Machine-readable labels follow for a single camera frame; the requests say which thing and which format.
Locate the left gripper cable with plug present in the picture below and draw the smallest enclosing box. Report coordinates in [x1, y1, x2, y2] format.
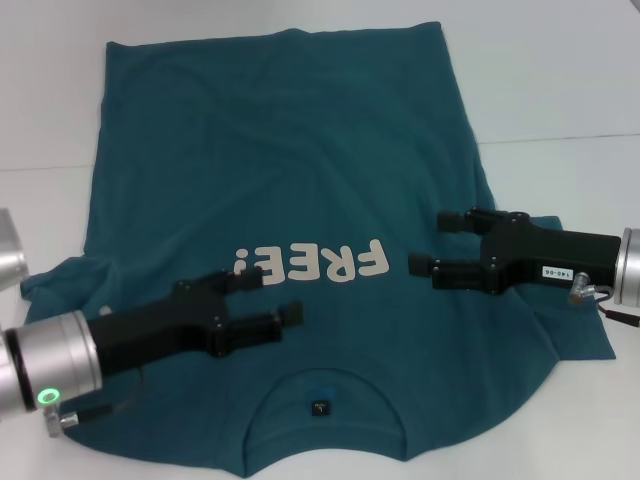
[42, 369, 146, 439]

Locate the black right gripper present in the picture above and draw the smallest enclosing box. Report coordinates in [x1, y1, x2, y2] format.
[408, 207, 623, 297]

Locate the teal blue FREE t-shirt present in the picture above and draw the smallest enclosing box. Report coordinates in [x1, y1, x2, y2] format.
[19, 20, 617, 480]

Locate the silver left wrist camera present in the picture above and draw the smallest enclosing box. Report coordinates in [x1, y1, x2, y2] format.
[0, 207, 30, 292]

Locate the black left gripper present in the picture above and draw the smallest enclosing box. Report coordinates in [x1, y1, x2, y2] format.
[87, 267, 305, 380]

